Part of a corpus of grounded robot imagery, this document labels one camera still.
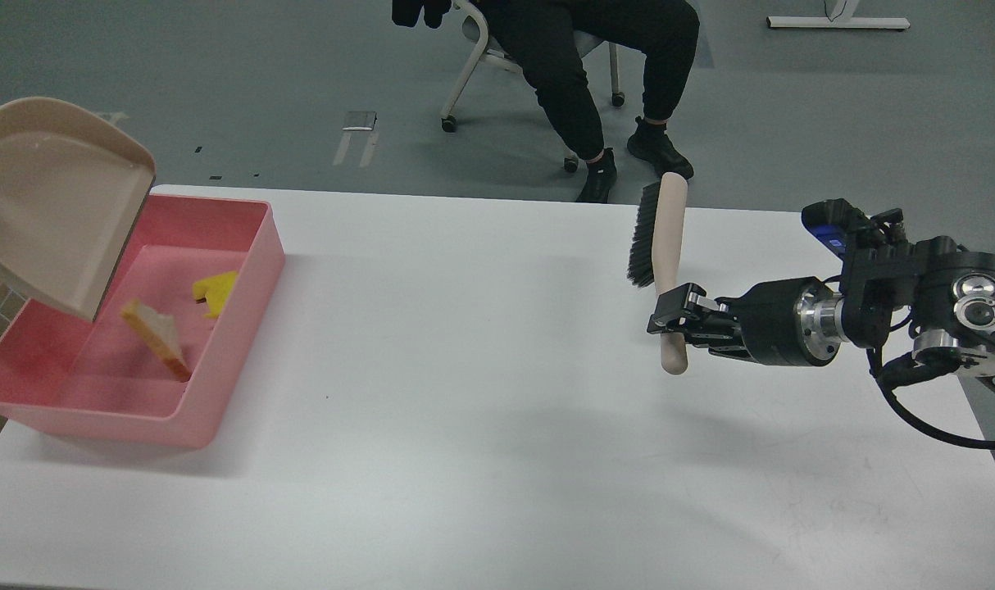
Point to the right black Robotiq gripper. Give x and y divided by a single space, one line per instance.
790 322

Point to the beige hand brush black bristles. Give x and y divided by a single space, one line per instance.
655 253

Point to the yellow green sponge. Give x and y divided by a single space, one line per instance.
214 291

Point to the bread slice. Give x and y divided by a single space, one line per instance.
160 334

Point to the beige plastic dustpan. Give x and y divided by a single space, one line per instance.
72 186

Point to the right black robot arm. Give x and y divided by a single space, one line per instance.
919 310

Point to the pink plastic bin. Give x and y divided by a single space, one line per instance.
64 375

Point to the seated person in black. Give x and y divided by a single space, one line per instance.
539 35

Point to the white desk base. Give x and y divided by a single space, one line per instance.
839 17

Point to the white office chair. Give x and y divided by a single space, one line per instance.
488 51

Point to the grey floor socket plate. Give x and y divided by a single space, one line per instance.
360 121

